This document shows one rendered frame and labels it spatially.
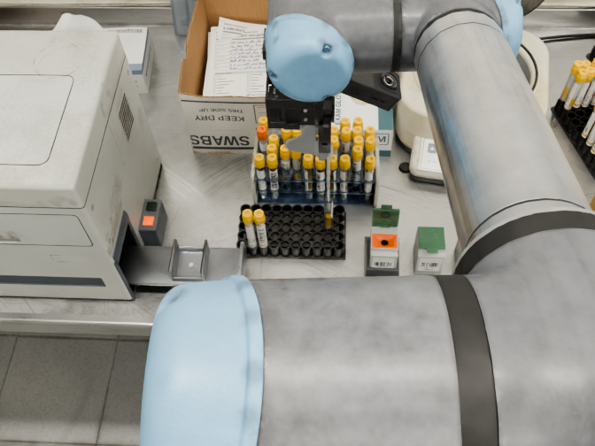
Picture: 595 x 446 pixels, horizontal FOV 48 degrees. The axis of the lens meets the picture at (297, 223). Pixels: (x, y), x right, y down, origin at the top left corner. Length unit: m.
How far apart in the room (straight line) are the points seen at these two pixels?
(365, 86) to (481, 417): 0.57
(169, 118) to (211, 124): 0.15
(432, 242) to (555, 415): 0.76
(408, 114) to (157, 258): 0.47
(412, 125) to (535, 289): 0.86
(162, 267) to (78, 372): 1.03
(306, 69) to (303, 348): 0.35
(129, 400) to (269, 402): 1.72
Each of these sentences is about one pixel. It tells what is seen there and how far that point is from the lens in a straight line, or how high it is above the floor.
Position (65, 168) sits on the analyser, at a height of 1.17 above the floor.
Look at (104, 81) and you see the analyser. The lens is 0.95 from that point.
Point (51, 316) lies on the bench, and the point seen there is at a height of 0.87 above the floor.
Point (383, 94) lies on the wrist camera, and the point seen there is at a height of 1.23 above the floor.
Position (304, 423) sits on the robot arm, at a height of 1.55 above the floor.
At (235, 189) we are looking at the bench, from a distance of 1.16.
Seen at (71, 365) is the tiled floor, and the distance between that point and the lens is 2.06.
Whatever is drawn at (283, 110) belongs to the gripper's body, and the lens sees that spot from 0.80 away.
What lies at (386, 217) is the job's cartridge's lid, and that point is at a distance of 1.00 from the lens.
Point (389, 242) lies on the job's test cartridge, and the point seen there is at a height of 0.95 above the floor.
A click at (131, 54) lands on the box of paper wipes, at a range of 1.33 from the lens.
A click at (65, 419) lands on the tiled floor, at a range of 2.01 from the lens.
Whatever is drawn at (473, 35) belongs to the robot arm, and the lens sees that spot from 0.54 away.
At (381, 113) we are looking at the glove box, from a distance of 1.17.
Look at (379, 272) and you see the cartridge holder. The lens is 1.03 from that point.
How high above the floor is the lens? 1.80
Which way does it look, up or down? 57 degrees down
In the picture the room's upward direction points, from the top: 4 degrees counter-clockwise
